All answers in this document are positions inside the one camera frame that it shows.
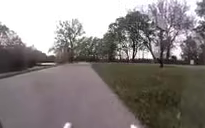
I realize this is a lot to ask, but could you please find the robot's own part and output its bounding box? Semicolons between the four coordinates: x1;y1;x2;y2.
63;121;73;128

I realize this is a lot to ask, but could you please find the row of trees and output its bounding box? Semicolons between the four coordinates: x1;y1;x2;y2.
74;0;205;66

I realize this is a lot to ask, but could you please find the green grass lawn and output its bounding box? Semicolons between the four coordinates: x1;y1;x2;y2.
90;62;205;128

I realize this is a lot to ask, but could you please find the low dark hedge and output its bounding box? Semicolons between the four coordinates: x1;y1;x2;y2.
74;57;191;65

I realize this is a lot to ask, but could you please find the grey asphalt path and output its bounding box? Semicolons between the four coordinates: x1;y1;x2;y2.
0;61;145;128

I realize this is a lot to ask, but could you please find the dark tall hedge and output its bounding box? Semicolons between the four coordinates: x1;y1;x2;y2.
0;45;48;78

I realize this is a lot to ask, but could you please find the grass verge strip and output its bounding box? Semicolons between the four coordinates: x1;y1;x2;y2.
0;64;58;83

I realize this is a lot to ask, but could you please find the bare leaning tree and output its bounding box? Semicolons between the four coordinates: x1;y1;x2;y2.
141;0;191;69

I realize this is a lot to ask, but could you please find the tall leafy tree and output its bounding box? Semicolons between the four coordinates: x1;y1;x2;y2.
48;18;87;64

